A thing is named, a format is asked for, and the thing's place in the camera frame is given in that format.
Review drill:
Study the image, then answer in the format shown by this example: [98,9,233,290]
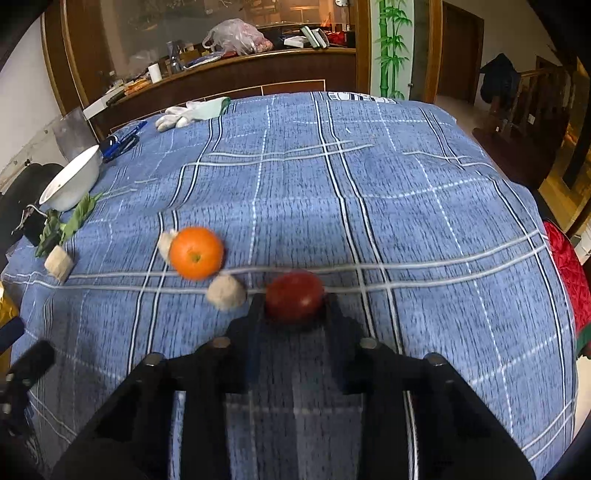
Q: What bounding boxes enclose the light green cloth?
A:
[187,97,231,121]

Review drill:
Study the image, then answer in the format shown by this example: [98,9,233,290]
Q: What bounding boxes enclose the pink plastic bag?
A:
[201,18,273,56]

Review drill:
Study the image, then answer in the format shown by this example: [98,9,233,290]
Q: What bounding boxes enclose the green fabric leaves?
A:
[35,193,102,258]

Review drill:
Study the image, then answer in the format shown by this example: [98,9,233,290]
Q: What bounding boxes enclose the white paper cup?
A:
[148,63,162,84]

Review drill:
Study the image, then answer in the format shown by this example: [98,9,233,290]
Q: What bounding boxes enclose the dark jacket on chair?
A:
[480,53,521,110]

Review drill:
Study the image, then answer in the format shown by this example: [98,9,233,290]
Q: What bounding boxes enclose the red cushion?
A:
[543,220,591,356]

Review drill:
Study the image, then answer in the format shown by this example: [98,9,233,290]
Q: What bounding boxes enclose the yellow cardboard tray box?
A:
[0,285,19,373]

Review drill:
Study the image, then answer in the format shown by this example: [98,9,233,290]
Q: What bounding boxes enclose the white foam cube small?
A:
[205,274,246,311]

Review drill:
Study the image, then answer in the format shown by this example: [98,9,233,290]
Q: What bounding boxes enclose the large beige foam cylinder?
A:
[44,245,74,283]

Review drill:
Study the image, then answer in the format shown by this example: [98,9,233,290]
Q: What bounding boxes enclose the white work glove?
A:
[154,106,199,133]

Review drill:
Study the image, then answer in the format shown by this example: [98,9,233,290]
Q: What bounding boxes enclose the blue plaid tablecloth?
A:
[2,92,577,478]

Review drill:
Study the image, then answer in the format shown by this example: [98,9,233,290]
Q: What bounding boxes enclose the clear plastic pitcher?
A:
[52,107,97,158]

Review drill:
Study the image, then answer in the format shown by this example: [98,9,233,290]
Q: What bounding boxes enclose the orange tangerine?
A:
[168,227,224,281]

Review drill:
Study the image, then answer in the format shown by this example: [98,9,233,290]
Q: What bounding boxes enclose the red apple ball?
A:
[266,271,325,327]

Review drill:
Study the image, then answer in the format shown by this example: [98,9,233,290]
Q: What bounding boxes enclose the wooden counter shelf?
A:
[90,47,356,139]

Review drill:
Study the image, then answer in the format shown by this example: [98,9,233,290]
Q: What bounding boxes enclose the white enamel basin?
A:
[39,145,102,212]

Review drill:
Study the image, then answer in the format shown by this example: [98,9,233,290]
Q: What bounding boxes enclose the blue scissors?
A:
[99,120,147,163]

